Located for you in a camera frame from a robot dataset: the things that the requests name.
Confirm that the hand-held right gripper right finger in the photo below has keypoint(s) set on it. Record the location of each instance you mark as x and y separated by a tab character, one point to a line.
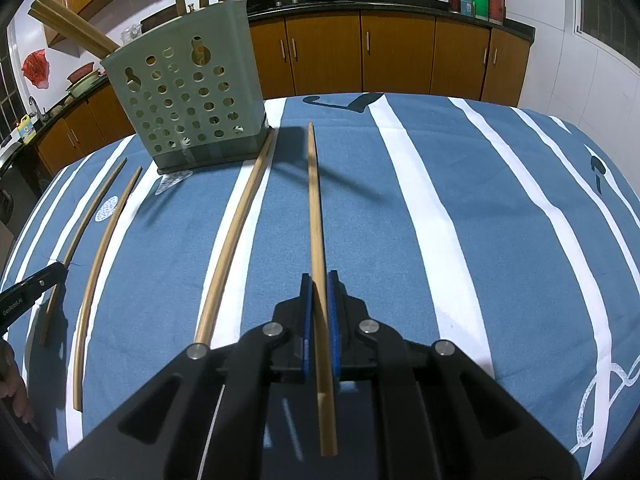
334	330

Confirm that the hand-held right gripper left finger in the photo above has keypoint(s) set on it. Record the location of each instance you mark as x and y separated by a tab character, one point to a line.
306	320

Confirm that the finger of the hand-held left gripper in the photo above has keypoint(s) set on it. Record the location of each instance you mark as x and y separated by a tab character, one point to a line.
50	274

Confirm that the green perforated utensil holder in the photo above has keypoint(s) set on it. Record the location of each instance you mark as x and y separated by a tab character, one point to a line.
247	75

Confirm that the person's left hand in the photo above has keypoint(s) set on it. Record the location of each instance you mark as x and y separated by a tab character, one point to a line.
12	380

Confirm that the yellow detergent bottle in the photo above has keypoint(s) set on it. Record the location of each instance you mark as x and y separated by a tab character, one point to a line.
26	130

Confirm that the metal faucet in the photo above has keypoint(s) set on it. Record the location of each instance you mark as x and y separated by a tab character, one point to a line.
35	107

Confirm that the green basin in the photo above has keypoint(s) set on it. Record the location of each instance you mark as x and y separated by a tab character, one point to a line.
85	85

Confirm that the pink basin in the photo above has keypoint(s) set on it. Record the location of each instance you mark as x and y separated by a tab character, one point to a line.
81	71

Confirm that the red plastic bag on hook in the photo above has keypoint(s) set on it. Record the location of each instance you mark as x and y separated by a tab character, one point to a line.
36	67

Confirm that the clear plastic bag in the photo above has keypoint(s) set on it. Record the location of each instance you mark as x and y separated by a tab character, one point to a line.
131	34

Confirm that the dark cutting board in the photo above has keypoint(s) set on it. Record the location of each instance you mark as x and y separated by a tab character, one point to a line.
155	22

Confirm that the wooden lower cabinets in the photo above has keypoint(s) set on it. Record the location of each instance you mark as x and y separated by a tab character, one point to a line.
400	55

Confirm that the black kitchen countertop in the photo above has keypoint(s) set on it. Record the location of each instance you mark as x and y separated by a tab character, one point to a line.
400	6

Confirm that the blue box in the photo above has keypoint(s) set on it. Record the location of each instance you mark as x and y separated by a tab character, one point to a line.
467	7

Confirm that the green packet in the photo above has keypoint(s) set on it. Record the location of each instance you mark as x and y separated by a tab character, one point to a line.
481	4

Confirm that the large barred window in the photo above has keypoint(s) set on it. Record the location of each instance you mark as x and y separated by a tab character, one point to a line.
605	0

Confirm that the barred window with white frame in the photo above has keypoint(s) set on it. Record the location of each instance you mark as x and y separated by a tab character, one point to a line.
7	100

